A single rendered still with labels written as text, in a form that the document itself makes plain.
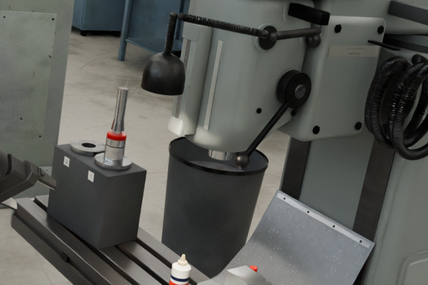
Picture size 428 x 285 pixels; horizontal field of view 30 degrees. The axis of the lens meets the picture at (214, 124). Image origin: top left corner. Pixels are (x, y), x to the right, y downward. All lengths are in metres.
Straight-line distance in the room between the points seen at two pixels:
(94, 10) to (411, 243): 7.28
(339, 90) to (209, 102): 0.28
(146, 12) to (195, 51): 7.55
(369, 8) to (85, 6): 7.33
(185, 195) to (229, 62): 2.17
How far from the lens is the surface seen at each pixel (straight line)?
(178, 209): 3.61
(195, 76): 1.45
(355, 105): 1.64
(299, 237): 1.92
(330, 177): 1.88
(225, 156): 1.56
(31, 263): 3.81
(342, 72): 1.58
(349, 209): 1.85
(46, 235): 1.98
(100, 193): 1.85
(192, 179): 3.51
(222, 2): 1.43
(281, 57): 1.47
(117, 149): 1.86
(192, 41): 1.43
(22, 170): 1.65
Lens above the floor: 1.79
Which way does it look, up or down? 16 degrees down
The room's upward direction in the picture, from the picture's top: 10 degrees clockwise
